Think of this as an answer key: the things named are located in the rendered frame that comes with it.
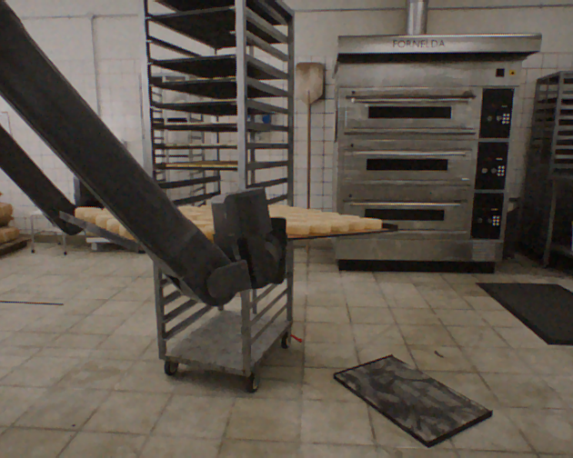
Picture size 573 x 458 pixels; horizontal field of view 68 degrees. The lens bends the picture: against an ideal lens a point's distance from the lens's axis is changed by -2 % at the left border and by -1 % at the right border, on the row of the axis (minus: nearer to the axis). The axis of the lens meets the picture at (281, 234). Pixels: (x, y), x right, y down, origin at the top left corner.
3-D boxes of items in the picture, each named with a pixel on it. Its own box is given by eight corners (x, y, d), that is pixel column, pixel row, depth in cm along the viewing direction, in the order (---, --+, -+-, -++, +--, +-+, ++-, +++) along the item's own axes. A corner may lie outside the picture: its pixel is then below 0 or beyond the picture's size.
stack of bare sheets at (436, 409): (333, 378, 215) (334, 373, 215) (392, 358, 235) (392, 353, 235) (427, 448, 165) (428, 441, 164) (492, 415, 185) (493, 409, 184)
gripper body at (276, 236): (286, 216, 66) (284, 224, 58) (284, 281, 68) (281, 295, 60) (245, 214, 66) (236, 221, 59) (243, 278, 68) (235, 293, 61)
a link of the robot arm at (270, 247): (235, 294, 55) (279, 288, 54) (225, 242, 53) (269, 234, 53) (244, 279, 61) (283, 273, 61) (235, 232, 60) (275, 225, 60)
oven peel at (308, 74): (293, 253, 471) (295, 61, 457) (293, 252, 475) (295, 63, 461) (320, 253, 469) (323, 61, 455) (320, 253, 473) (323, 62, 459)
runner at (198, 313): (167, 341, 206) (166, 334, 205) (162, 340, 207) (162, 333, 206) (227, 298, 265) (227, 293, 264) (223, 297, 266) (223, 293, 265)
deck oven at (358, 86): (332, 279, 378) (337, 34, 338) (327, 247, 496) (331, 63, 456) (515, 283, 367) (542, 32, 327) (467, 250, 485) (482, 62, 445)
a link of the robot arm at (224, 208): (182, 292, 56) (211, 303, 49) (163, 204, 54) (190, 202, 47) (257, 266, 63) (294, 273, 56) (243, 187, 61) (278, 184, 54)
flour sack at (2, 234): (-17, 251, 430) (-19, 236, 427) (-58, 251, 430) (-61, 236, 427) (25, 236, 500) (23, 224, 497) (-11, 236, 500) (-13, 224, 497)
